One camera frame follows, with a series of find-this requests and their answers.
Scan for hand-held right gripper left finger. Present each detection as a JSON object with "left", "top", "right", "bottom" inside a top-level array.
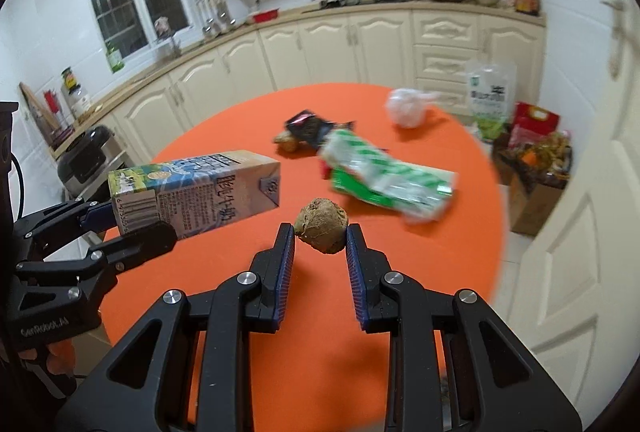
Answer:
[{"left": 55, "top": 222, "right": 297, "bottom": 432}]

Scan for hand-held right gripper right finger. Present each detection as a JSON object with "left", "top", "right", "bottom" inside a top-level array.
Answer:
[{"left": 345, "top": 223, "right": 583, "bottom": 432}]

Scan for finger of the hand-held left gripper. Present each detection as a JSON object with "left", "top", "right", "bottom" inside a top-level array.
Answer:
[
  {"left": 15, "top": 221, "right": 178, "bottom": 308},
  {"left": 12, "top": 199, "right": 117, "bottom": 259}
]

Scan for brown round taro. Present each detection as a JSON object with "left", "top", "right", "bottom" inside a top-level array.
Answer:
[{"left": 294, "top": 198, "right": 348, "bottom": 255}]

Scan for milk carton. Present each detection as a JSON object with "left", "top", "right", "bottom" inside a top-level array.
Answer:
[{"left": 107, "top": 150, "right": 282, "bottom": 240}]

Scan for green white plastic bag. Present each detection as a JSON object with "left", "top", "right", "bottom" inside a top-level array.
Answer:
[{"left": 317, "top": 128, "right": 459, "bottom": 225}]

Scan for small brown lump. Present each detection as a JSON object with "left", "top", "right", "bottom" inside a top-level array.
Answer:
[{"left": 273, "top": 133, "right": 302, "bottom": 156}]

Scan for dark foil snack wrapper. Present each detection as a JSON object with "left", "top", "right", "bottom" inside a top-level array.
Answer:
[{"left": 285, "top": 110, "right": 335, "bottom": 149}]

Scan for black rice cooker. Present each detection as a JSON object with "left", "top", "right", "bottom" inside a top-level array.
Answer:
[{"left": 56, "top": 125, "right": 121, "bottom": 198}]

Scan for round table with orange cloth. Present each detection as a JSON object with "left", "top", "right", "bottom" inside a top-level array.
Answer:
[{"left": 97, "top": 83, "right": 511, "bottom": 432}]

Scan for wooden cutting board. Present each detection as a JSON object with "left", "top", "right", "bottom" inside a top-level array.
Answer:
[{"left": 19, "top": 82, "right": 61, "bottom": 133}]

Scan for glass jar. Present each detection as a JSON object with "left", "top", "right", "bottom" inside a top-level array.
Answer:
[{"left": 60, "top": 67, "right": 93, "bottom": 120}]

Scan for green bottle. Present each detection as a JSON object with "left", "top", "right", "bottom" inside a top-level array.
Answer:
[{"left": 105, "top": 43, "right": 125, "bottom": 73}]

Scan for cardboard box of goods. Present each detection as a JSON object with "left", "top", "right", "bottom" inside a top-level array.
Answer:
[{"left": 492, "top": 129, "right": 573, "bottom": 238}]

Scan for cream base cabinets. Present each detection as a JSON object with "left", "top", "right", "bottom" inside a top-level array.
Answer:
[{"left": 52, "top": 9, "right": 547, "bottom": 173}]

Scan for white rice bag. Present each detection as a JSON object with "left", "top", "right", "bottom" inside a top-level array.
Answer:
[{"left": 465, "top": 60, "right": 517, "bottom": 143}]

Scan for white panel door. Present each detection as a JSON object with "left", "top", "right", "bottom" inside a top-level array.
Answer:
[{"left": 495, "top": 0, "right": 640, "bottom": 413}]

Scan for black cable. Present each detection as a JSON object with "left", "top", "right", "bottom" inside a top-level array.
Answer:
[{"left": 11, "top": 151, "right": 25, "bottom": 220}]

